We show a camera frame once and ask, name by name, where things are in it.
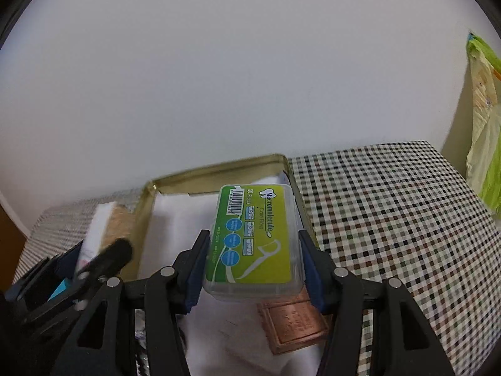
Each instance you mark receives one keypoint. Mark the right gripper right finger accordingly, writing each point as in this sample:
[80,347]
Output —
[403,341]

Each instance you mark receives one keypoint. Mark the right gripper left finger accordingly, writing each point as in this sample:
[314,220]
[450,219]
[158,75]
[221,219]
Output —
[102,342]

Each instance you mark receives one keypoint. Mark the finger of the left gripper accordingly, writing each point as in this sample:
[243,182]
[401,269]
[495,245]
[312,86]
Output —
[105,265]
[39,284]

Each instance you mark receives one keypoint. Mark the white and tan carton box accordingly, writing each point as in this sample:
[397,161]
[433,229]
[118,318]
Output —
[110,221]

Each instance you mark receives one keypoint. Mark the sequined black hair accessory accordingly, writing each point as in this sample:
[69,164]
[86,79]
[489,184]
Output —
[141,340]

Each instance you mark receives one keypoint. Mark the copper embossed tile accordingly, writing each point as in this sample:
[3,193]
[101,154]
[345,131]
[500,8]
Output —
[292,323]

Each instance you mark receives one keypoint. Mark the green dental floss box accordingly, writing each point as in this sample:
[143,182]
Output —
[255,252]

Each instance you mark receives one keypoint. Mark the blue toy brick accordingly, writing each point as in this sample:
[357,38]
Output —
[63,286]

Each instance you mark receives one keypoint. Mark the brown wooden door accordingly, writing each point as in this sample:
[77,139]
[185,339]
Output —
[12,243]

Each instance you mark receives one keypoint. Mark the gold metal tin box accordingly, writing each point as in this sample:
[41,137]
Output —
[208,180]

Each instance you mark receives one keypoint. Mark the white paper liner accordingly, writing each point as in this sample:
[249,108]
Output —
[223,337]

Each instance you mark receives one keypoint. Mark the checkered tablecloth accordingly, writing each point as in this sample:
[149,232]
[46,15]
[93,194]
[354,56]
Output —
[402,211]

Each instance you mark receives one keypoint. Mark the green patterned plastic bag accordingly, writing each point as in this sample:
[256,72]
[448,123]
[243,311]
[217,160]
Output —
[483,159]

